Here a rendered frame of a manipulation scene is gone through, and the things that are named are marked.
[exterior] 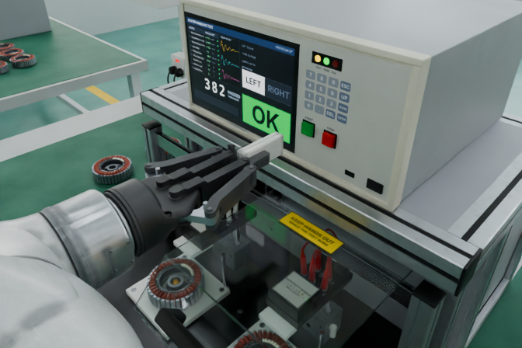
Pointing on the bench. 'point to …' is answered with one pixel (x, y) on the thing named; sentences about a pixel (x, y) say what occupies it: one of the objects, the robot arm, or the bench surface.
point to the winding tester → (376, 72)
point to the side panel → (492, 282)
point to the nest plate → (137, 290)
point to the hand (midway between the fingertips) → (261, 152)
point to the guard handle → (168, 324)
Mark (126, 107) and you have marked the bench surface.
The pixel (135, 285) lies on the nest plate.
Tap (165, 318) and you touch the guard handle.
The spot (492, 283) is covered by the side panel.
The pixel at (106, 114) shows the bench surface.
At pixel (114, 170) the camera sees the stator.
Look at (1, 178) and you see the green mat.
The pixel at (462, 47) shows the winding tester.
